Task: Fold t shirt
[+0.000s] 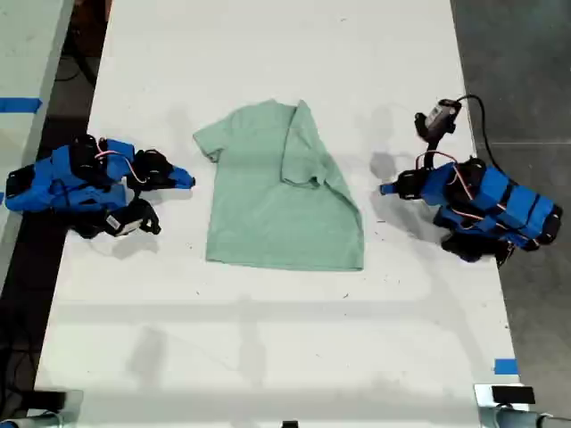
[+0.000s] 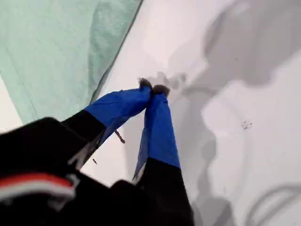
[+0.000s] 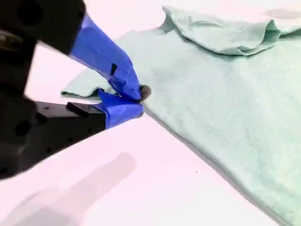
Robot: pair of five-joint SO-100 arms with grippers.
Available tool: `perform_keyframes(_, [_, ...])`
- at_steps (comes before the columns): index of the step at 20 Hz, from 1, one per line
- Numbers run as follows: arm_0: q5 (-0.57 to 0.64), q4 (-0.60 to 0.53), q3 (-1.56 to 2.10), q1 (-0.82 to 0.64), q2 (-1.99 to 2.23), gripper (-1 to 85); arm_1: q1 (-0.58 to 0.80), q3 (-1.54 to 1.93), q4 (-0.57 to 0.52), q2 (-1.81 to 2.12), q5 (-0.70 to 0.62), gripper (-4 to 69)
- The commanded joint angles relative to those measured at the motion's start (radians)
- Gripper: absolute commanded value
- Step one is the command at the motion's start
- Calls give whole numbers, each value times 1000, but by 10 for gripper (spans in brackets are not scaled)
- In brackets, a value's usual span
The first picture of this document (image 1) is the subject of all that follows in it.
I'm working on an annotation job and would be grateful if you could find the pale green T-shirt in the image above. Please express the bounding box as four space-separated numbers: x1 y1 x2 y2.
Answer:
192 98 366 273

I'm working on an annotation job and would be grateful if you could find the long blue tape strip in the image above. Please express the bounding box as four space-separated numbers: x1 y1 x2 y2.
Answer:
0 96 44 114

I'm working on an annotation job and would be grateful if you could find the white side table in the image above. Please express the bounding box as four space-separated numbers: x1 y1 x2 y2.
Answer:
0 0 76 286

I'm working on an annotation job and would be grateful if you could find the small black box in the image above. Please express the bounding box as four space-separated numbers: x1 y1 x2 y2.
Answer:
491 385 536 406
26 390 68 412

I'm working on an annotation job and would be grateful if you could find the red white arm wire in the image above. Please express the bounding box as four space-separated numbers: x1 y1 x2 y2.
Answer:
417 151 508 231
95 139 149 186

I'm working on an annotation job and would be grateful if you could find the black camera box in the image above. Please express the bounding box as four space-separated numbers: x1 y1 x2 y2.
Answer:
413 98 463 144
104 205 162 238

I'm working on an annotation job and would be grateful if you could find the black camera cable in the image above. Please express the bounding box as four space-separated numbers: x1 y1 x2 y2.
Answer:
454 94 499 167

